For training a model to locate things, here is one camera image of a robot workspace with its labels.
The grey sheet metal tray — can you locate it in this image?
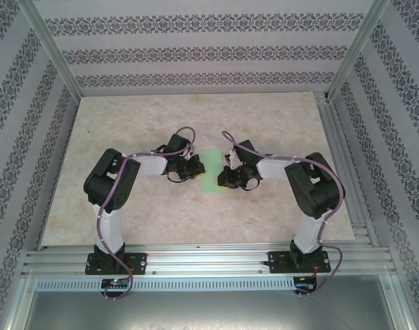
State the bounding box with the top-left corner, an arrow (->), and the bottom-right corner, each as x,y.
4,274 -> 416,330

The aluminium side rail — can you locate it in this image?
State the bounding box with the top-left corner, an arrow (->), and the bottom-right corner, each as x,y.
314,91 -> 380,248

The long aluminium mounting rail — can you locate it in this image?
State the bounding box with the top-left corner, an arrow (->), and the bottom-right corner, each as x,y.
21,241 -> 398,276

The aluminium frame post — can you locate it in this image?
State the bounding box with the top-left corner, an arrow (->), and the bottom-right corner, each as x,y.
327,0 -> 391,101
17,0 -> 83,100

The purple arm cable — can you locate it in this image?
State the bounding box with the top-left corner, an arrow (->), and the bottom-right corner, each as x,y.
96,126 -> 196,302
222,129 -> 347,300

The green square paper sheet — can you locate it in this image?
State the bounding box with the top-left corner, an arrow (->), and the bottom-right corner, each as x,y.
198,148 -> 228,196

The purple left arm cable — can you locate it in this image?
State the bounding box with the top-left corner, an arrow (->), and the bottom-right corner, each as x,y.
96,126 -> 196,302

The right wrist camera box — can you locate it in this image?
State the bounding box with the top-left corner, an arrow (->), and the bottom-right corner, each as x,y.
224,146 -> 239,170

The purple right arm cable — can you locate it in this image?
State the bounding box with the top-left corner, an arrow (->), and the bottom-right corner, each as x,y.
222,129 -> 347,300

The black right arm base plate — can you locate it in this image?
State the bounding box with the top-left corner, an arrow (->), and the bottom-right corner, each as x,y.
267,250 -> 332,275

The slotted grey cable duct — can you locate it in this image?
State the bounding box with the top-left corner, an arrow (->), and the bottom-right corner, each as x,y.
35,276 -> 297,292

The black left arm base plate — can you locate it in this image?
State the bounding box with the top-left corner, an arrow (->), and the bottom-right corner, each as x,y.
84,252 -> 149,276

